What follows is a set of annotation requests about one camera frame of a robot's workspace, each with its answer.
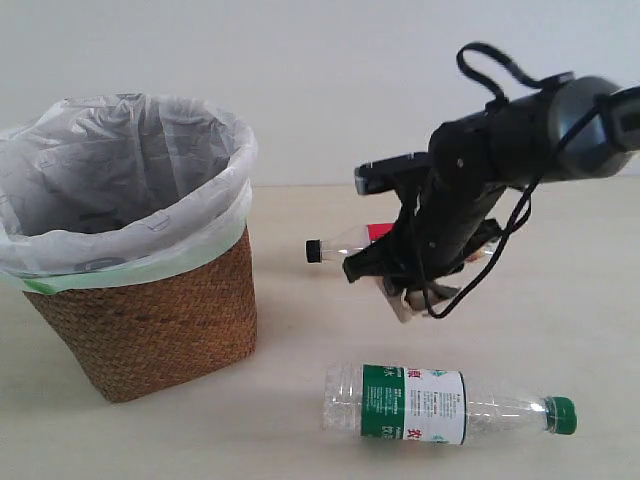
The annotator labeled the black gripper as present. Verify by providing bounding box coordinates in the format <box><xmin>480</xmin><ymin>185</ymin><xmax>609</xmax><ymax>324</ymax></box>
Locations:
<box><xmin>342</xmin><ymin>121</ymin><xmax>500</xmax><ymax>283</ymax></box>

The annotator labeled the white plastic bin liner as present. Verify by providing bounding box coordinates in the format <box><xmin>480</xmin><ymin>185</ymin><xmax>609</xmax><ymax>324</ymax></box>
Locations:
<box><xmin>1</xmin><ymin>93</ymin><xmax>258</xmax><ymax>295</ymax></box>

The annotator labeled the clear bottle green cap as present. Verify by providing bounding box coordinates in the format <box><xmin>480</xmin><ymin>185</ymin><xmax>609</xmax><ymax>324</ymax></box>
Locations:
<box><xmin>323</xmin><ymin>364</ymin><xmax>578</xmax><ymax>446</ymax></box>

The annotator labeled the woven brown wicker basket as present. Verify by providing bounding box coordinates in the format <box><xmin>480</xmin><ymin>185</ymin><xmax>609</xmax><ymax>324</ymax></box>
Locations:
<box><xmin>26</xmin><ymin>232</ymin><xmax>258</xmax><ymax>403</ymax></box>

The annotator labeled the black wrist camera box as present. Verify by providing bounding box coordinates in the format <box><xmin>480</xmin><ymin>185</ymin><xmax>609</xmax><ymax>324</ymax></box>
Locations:
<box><xmin>354</xmin><ymin>152</ymin><xmax>433</xmax><ymax>196</ymax></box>

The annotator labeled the black cable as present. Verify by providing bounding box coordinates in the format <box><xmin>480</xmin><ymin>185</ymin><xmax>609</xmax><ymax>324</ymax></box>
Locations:
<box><xmin>407</xmin><ymin>42</ymin><xmax>616</xmax><ymax>320</ymax></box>

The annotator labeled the clear bottle red label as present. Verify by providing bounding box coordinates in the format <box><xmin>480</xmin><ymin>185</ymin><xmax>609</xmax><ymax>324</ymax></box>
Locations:
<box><xmin>305</xmin><ymin>223</ymin><xmax>476</xmax><ymax>264</ymax></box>

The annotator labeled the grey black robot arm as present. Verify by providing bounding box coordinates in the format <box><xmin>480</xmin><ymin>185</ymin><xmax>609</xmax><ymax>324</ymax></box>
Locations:
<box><xmin>343</xmin><ymin>76</ymin><xmax>639</xmax><ymax>286</ymax></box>

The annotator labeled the grey cardboard pulp tray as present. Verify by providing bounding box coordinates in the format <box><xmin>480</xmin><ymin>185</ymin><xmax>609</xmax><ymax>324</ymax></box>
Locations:
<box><xmin>375</xmin><ymin>277</ymin><xmax>461</xmax><ymax>323</ymax></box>

